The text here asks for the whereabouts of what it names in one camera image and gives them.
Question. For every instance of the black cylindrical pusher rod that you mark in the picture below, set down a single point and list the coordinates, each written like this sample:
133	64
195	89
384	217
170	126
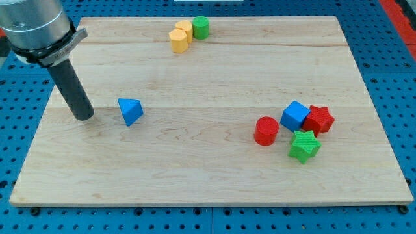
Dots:
71	89

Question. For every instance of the blue triangle block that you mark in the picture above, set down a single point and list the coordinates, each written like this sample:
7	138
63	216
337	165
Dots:
131	110

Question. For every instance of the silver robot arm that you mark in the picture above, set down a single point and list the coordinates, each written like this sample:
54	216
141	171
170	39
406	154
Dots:
40	32

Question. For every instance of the yellow hexagon block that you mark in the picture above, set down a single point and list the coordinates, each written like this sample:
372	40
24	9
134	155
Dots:
178	39

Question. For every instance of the yellow heart block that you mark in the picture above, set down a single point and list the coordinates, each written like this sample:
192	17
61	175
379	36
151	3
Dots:
186	26

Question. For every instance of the green cylinder block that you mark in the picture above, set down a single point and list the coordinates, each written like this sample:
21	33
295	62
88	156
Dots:
200	26

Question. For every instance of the wooden board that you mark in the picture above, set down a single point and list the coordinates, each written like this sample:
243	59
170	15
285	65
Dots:
194	145

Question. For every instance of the red cylinder block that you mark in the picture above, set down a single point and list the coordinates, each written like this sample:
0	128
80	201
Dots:
266	130

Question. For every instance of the blue cube block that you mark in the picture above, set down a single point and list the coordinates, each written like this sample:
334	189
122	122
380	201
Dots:
294	116

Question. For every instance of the green star block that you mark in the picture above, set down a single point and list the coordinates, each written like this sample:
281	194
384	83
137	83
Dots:
303	146

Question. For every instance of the red star block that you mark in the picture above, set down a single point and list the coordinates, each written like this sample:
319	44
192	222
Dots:
319	120

